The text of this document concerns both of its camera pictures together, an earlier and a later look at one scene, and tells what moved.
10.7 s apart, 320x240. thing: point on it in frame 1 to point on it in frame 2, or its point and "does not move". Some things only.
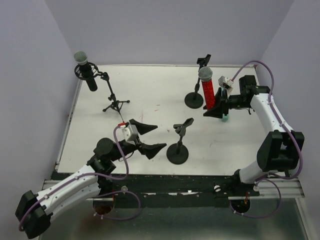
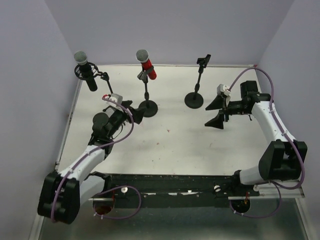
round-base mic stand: x=195 y=100 does not move
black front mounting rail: x=160 y=189 does not move
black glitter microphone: x=81 y=58 does not move
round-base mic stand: x=177 y=153 to x=152 y=109
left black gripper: x=139 y=144 to x=128 y=111
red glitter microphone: x=205 y=74 to x=142 y=56
